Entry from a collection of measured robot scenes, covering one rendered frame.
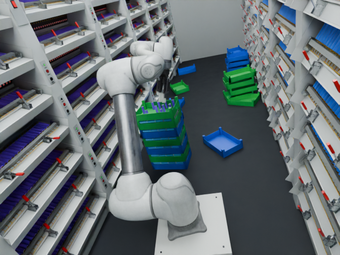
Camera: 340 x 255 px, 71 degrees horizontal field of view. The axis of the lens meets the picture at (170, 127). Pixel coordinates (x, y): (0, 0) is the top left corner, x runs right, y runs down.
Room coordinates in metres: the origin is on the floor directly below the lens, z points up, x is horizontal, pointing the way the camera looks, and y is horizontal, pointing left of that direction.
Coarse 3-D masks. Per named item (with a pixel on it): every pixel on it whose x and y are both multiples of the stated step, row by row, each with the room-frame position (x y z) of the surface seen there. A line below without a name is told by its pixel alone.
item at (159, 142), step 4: (184, 124) 1.69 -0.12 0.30; (184, 128) 1.67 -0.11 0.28; (184, 132) 1.65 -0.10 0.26; (180, 136) 1.55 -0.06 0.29; (144, 140) 1.62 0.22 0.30; (160, 140) 1.57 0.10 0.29; (164, 140) 1.56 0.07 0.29; (168, 140) 1.55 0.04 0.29; (172, 140) 1.53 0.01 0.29; (176, 140) 1.52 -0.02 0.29; (180, 140) 1.53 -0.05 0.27; (144, 144) 1.63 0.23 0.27; (148, 144) 1.62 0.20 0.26; (152, 144) 1.60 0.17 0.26; (156, 144) 1.59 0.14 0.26; (160, 144) 1.58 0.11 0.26; (164, 144) 1.56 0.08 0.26; (168, 144) 1.55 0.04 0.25; (172, 144) 1.54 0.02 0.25; (176, 144) 1.53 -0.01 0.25; (180, 144) 1.51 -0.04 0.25
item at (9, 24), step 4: (0, 4) 1.29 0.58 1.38; (4, 4) 1.28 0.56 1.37; (0, 8) 1.29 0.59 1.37; (4, 8) 1.28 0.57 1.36; (8, 8) 1.28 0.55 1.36; (0, 12) 1.29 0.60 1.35; (4, 12) 1.29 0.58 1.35; (8, 12) 1.28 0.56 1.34; (0, 16) 1.26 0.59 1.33; (4, 16) 1.27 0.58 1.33; (8, 16) 1.28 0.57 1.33; (0, 20) 1.22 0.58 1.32; (4, 20) 1.24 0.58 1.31; (8, 20) 1.26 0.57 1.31; (0, 24) 1.22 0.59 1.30; (4, 24) 1.24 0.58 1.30; (8, 24) 1.26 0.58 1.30; (12, 24) 1.28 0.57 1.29; (0, 28) 1.21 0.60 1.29; (4, 28) 1.24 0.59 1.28
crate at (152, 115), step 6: (144, 102) 1.80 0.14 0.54; (150, 102) 1.78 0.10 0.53; (156, 102) 1.76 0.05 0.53; (168, 102) 1.73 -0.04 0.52; (144, 108) 1.79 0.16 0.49; (150, 108) 1.78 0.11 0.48; (168, 108) 1.52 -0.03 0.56; (174, 108) 1.57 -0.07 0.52; (138, 114) 1.62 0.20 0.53; (144, 114) 1.60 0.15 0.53; (150, 114) 1.58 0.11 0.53; (156, 114) 1.56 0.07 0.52; (162, 114) 1.54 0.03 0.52; (168, 114) 1.52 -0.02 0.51; (174, 114) 1.54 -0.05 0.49; (138, 120) 1.62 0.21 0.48; (144, 120) 1.60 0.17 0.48
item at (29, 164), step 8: (40, 120) 1.33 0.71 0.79; (48, 120) 1.31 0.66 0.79; (56, 120) 1.30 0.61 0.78; (64, 120) 1.28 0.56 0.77; (64, 128) 1.26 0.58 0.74; (56, 136) 1.18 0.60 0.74; (64, 136) 1.24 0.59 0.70; (40, 144) 1.11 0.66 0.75; (48, 144) 1.11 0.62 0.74; (56, 144) 1.16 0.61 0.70; (32, 152) 1.05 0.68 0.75; (40, 152) 1.05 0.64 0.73; (48, 152) 1.09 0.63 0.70; (24, 160) 0.99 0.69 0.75; (32, 160) 0.99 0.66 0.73; (40, 160) 1.03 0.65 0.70; (16, 168) 0.94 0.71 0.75; (24, 168) 0.94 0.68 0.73; (32, 168) 0.98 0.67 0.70; (16, 176) 0.89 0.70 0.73; (24, 176) 0.92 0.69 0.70; (0, 184) 0.85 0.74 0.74; (8, 184) 0.85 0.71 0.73; (16, 184) 0.88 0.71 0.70; (0, 192) 0.81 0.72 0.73; (8, 192) 0.83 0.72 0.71; (0, 200) 0.79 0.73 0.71
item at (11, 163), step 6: (54, 126) 1.25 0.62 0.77; (42, 132) 1.18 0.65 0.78; (48, 132) 1.20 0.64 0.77; (36, 138) 1.13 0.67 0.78; (30, 144) 1.08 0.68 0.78; (36, 144) 1.10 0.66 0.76; (24, 150) 1.03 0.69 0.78; (18, 156) 0.99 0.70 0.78; (12, 162) 0.95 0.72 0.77; (6, 168) 0.91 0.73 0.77; (0, 174) 0.88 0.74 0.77
